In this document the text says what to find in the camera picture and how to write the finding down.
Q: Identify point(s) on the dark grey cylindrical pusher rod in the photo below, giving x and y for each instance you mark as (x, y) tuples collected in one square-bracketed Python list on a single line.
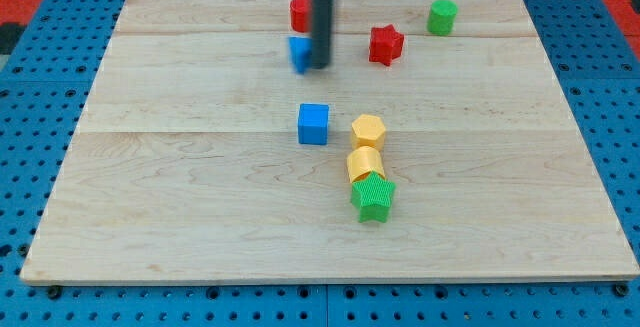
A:
[(321, 33)]

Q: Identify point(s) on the blue cube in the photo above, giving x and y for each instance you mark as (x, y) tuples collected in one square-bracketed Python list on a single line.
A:
[(312, 124)]

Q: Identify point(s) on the blue triangle block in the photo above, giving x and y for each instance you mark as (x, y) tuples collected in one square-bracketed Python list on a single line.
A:
[(300, 53)]

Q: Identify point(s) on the red cylinder block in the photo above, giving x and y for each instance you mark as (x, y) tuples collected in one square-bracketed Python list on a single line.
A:
[(300, 12)]

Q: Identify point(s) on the red star block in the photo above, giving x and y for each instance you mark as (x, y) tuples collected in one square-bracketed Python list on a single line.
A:
[(386, 44)]

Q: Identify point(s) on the green cylinder block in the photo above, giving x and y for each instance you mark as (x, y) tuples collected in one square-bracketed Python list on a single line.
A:
[(441, 18)]

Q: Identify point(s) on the yellow hexagon block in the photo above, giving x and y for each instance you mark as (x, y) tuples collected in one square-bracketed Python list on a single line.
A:
[(368, 130)]

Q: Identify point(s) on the yellow cylinder block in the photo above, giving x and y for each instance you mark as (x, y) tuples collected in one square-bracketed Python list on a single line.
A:
[(363, 161)]

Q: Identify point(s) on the light wooden board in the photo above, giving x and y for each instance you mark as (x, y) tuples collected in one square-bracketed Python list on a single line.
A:
[(185, 166)]

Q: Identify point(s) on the green star block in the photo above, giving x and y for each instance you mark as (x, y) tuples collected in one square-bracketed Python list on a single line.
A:
[(373, 198)]

